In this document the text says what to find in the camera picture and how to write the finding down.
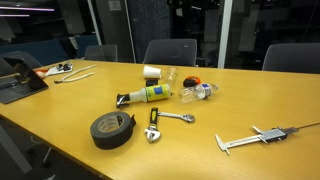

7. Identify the white tool with black parts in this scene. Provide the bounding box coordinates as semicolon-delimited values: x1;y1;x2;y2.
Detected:
43;61;74;78

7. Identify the clear plastic water bottle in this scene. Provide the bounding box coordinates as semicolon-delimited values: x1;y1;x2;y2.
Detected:
177;82;220;104

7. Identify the white paper cup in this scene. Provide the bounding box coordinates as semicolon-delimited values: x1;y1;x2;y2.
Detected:
142;65;163;80

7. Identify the black orange tape measure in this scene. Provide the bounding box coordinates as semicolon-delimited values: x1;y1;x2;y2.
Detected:
182;75;202;89

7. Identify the small black round object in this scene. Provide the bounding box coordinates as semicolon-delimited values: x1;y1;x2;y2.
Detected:
145;78;160;88

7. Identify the black duct tape roll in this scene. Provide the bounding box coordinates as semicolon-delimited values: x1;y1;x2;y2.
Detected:
89;111;137;150

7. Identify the white spray bottle yellow label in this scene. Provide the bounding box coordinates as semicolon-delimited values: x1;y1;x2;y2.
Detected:
115;83;174;109

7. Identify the small silver adjustable wrench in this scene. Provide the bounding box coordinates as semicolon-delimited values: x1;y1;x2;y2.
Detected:
157;111;196;124

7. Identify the adjustable wrench black yellow handle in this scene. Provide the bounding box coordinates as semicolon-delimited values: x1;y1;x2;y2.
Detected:
143;106;162;144

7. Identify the dark grey laptop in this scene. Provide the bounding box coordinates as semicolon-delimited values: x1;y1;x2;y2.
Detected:
0;57;50;105

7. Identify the thin dark cable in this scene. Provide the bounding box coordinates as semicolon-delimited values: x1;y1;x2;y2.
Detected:
297;121;320;130

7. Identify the white window frame post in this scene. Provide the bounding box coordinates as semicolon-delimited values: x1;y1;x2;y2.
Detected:
217;0;234;69

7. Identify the clear glass jar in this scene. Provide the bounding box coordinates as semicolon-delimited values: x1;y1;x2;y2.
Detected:
165;66;180;88

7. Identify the small orange object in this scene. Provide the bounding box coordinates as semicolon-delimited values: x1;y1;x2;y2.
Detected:
34;68;46;79

